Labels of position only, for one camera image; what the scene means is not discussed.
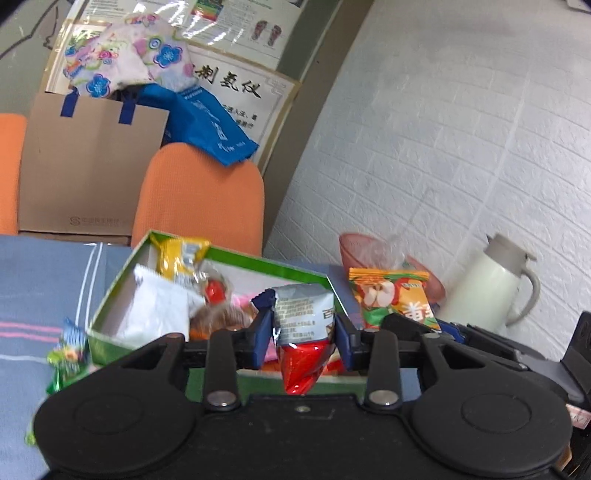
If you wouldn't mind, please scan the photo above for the white thermos jug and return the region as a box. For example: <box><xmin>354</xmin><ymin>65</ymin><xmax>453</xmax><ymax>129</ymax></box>
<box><xmin>436</xmin><ymin>233</ymin><xmax>541</xmax><ymax>329</ymax></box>

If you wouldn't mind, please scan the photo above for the white snack packet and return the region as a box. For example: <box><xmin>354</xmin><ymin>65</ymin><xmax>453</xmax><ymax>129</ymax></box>
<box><xmin>117</xmin><ymin>263</ymin><xmax>206</xmax><ymax>350</ymax></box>

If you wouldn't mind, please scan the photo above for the orange chair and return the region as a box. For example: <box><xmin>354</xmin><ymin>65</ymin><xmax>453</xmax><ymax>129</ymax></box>
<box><xmin>131</xmin><ymin>142</ymin><xmax>265</xmax><ymax>257</ymax></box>
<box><xmin>0</xmin><ymin>113</ymin><xmax>28</xmax><ymax>236</ymax></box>

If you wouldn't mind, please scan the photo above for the calligraphy wall poster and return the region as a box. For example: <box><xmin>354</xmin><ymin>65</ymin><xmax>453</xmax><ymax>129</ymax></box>
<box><xmin>187</xmin><ymin>41</ymin><xmax>301</xmax><ymax>169</ymax></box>

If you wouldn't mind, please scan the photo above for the blue plastic bag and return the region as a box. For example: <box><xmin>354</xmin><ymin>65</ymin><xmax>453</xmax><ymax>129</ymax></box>
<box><xmin>136</xmin><ymin>83</ymin><xmax>259</xmax><ymax>167</ymax></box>

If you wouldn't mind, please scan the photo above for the floral cloth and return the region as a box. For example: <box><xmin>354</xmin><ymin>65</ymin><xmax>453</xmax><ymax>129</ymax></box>
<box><xmin>62</xmin><ymin>13</ymin><xmax>197</xmax><ymax>100</ymax></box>

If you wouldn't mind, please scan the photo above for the pink plastic bowl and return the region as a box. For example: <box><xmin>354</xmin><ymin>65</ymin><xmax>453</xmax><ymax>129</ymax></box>
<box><xmin>339</xmin><ymin>233</ymin><xmax>446</xmax><ymax>317</ymax></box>

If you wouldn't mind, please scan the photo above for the green and white cardboard box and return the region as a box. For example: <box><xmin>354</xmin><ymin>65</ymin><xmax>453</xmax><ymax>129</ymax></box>
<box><xmin>87</xmin><ymin>229</ymin><xmax>370</xmax><ymax>398</ymax></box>

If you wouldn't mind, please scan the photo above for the brown snack packet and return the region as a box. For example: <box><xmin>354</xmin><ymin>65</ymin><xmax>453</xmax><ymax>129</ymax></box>
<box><xmin>189</xmin><ymin>302</ymin><xmax>254</xmax><ymax>341</ymax></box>

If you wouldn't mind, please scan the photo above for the clear plastic wrap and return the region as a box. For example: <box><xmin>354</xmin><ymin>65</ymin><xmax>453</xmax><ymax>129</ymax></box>
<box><xmin>368</xmin><ymin>234</ymin><xmax>413</xmax><ymax>271</ymax></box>

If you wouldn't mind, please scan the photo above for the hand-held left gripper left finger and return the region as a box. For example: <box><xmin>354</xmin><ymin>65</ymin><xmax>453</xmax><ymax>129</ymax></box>
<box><xmin>108</xmin><ymin>305</ymin><xmax>273</xmax><ymax>412</ymax></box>

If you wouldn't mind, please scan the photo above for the clear packet with red snack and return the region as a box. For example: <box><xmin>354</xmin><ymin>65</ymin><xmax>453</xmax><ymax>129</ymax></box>
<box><xmin>191</xmin><ymin>261</ymin><xmax>232</xmax><ymax>306</ymax></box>

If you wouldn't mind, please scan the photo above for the yellow snack packet grey label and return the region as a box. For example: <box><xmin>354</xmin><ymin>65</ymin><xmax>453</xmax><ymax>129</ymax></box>
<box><xmin>154</xmin><ymin>236</ymin><xmax>212</xmax><ymax>283</ymax></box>

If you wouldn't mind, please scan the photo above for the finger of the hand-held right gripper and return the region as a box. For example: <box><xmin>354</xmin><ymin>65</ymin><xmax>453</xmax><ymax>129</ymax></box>
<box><xmin>381</xmin><ymin>313</ymin><xmax>472</xmax><ymax>344</ymax></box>

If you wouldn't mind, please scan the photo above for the blue green candy wrapper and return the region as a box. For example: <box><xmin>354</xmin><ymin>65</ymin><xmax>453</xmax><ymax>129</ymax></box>
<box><xmin>46</xmin><ymin>318</ymin><xmax>90</xmax><ymax>396</ymax></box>

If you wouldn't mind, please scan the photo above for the foot chart wall poster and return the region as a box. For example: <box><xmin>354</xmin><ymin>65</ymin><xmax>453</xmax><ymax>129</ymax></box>
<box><xmin>171</xmin><ymin>0</ymin><xmax>308</xmax><ymax>61</ymax></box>

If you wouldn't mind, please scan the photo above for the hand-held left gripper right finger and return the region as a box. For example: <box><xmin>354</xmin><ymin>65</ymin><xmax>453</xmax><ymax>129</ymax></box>
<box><xmin>335</xmin><ymin>314</ymin><xmax>505</xmax><ymax>411</ymax></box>

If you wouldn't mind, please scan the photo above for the grey and red snack packet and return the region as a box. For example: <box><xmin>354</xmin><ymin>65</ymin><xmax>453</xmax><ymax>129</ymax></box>
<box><xmin>252</xmin><ymin>284</ymin><xmax>336</xmax><ymax>397</ymax></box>

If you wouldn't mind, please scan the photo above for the orange green apple snack packet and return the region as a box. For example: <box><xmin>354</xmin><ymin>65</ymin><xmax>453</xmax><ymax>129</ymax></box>
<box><xmin>348</xmin><ymin>268</ymin><xmax>443</xmax><ymax>332</ymax></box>

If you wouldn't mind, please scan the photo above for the brown paper bag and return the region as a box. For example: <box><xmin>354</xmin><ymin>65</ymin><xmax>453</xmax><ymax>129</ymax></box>
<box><xmin>17</xmin><ymin>90</ymin><xmax>169</xmax><ymax>236</ymax></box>

